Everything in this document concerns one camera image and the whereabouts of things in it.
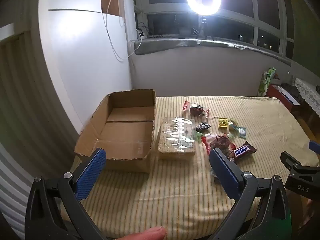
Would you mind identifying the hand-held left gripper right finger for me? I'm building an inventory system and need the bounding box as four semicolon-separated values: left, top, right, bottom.
209;148;292;240

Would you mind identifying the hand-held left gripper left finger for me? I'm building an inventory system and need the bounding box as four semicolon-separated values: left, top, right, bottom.
25;148;110;240

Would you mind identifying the brown chocolate bar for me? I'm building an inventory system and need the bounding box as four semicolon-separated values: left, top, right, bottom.
231;141;257;161

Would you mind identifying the red clear snack bag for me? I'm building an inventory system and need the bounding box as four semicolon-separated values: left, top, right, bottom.
201;133;237;165

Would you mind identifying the black candy packet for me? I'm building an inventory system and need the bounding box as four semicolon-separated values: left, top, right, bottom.
195;121;210;132

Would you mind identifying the brown cardboard box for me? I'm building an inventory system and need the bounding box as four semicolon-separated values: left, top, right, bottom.
74;89;157;174

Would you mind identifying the clear packaged bread loaf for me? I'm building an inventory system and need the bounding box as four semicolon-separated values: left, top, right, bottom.
157;117;197;160

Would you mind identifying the dark cake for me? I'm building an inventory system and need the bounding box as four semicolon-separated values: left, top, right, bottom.
182;100;210;118

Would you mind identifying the person's left hand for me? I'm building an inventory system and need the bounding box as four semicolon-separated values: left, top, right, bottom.
112;226;167;240

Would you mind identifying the striped beige tablecloth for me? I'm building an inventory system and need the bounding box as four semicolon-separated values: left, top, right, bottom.
71;96;320;239

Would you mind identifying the white lace cloth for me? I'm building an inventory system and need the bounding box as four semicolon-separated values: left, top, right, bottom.
294;77;320;118

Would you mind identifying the red box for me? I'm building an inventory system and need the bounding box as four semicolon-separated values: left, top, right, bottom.
266;84;300;112

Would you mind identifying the green patterned bag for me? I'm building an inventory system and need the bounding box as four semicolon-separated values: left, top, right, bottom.
257;67;277;97

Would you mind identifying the green yellow hanging cloth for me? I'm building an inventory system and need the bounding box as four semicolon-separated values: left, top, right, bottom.
282;0;320;78

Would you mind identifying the black tripod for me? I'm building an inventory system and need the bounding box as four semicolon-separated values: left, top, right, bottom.
195;15;215;40

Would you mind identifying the white cable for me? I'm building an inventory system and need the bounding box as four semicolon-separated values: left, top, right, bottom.
101;0;137;62

